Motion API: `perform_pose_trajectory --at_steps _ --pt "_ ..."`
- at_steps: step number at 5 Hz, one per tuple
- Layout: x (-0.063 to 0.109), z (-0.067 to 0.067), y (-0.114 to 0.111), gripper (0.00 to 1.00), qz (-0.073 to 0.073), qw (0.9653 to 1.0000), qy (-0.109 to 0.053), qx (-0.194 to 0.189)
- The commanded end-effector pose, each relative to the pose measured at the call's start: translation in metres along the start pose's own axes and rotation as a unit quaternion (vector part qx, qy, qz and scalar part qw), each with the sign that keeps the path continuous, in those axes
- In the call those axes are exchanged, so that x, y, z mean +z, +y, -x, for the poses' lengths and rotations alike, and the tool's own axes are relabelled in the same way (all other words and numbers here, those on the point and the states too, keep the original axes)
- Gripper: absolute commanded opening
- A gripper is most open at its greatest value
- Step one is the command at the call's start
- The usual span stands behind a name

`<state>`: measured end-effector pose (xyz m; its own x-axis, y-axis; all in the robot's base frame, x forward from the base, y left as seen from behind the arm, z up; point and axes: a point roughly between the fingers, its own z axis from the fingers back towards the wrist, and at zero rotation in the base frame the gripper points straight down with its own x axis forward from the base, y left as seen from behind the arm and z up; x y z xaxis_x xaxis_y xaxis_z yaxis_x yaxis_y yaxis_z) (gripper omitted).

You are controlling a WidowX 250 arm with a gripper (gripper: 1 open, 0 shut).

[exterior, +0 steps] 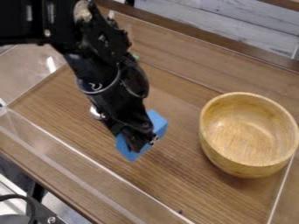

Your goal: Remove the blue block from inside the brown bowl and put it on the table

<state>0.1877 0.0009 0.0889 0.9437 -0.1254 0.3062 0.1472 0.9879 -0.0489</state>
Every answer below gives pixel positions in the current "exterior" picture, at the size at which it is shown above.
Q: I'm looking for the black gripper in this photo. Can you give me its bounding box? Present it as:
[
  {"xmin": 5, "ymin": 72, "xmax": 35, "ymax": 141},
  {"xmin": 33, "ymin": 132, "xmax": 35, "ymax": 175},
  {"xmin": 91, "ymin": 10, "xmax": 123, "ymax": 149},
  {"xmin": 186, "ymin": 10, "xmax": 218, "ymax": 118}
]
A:
[{"xmin": 89, "ymin": 87, "xmax": 161, "ymax": 154}]

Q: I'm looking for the blue rectangular block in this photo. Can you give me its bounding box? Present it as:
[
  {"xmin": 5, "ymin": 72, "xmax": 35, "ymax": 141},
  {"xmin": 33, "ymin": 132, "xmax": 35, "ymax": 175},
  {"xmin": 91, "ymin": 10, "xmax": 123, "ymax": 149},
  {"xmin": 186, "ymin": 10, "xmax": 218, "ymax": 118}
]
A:
[{"xmin": 117, "ymin": 110, "xmax": 169, "ymax": 161}]

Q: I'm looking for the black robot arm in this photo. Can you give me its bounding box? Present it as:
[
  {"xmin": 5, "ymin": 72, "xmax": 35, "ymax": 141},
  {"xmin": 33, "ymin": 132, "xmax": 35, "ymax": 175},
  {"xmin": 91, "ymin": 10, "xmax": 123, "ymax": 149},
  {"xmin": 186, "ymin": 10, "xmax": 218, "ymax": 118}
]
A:
[{"xmin": 0, "ymin": 0, "xmax": 158, "ymax": 152}]

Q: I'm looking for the brown wooden bowl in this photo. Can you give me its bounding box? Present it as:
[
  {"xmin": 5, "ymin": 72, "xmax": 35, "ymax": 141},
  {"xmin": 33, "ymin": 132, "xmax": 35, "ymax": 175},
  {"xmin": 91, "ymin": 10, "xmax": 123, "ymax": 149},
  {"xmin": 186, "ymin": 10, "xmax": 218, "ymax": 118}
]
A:
[{"xmin": 199, "ymin": 92, "xmax": 299, "ymax": 179}]

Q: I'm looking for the green and white marker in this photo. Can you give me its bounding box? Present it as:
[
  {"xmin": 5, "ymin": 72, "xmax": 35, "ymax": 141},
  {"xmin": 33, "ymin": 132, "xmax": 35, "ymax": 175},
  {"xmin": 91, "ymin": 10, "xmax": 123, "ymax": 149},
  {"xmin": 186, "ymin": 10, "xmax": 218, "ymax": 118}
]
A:
[{"xmin": 131, "ymin": 53, "xmax": 141, "ymax": 61}]

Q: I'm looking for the black table leg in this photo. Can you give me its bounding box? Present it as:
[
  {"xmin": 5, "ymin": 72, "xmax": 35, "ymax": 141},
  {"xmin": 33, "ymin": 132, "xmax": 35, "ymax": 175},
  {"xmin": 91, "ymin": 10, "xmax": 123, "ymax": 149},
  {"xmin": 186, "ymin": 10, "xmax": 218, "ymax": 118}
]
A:
[{"xmin": 31, "ymin": 182, "xmax": 47, "ymax": 202}]

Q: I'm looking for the black cable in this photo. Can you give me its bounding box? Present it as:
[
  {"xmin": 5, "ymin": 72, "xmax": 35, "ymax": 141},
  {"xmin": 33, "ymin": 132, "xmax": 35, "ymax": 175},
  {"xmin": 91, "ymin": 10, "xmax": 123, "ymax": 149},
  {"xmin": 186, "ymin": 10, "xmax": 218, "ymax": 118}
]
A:
[{"xmin": 0, "ymin": 193, "xmax": 39, "ymax": 224}]

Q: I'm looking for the clear acrylic tray wall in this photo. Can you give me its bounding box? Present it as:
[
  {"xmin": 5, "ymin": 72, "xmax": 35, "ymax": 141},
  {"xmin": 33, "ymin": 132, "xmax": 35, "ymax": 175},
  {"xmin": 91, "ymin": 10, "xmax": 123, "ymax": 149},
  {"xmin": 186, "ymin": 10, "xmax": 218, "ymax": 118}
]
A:
[{"xmin": 0, "ymin": 9, "xmax": 299, "ymax": 224}]

